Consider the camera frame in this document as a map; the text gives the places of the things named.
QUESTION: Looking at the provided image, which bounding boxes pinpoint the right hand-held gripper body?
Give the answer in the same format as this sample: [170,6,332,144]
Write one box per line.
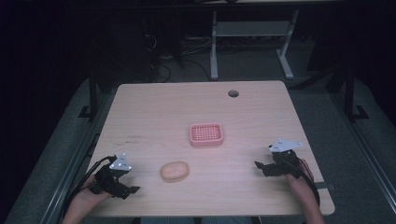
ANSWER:
[267,137,304,180]

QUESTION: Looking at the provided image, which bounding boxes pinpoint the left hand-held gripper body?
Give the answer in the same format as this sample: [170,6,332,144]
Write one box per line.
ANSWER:
[89,152,133,201]

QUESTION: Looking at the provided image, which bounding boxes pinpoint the pink soap dish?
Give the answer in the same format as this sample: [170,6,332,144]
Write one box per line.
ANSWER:
[189,122,225,147]

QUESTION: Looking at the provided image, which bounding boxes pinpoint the person's right hand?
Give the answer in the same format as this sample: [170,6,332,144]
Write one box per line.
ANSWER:
[285,158,310,189]

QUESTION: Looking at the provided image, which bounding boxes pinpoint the person's left hand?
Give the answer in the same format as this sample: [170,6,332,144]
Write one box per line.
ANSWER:
[74,175,112,204]

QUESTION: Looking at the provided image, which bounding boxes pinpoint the black metal stand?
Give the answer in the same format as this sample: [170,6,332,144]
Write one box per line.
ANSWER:
[342,66,371,123]
[78,69,101,120]

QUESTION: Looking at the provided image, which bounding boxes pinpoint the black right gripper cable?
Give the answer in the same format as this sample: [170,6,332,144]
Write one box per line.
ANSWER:
[298,158,321,207]

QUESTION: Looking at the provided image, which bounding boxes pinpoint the black floor cables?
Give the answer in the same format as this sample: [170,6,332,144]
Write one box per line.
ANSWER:
[141,32,216,83]

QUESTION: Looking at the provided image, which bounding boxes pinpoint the white metal desk frame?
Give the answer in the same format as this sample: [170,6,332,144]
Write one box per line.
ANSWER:
[209,8,301,82]

